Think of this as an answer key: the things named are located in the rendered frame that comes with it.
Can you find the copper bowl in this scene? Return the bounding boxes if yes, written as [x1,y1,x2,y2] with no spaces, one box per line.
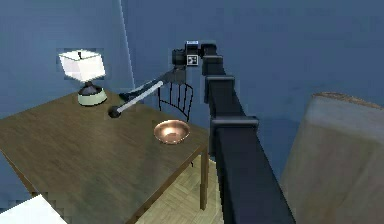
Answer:
[153,119,191,146]

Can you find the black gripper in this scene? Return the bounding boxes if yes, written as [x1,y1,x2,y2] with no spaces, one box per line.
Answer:
[108,48,188,119]

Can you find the brown wooden table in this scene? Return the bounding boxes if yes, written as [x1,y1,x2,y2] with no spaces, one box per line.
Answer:
[0,89,211,224]

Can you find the black wire chair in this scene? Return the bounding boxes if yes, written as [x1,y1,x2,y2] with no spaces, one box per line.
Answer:
[157,81,195,168]

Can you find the white flat slab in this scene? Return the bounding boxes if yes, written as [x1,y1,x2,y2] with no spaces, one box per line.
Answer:
[0,194,68,224]

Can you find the white shade table lamp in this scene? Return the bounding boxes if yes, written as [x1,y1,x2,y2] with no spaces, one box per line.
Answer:
[58,49,109,107]

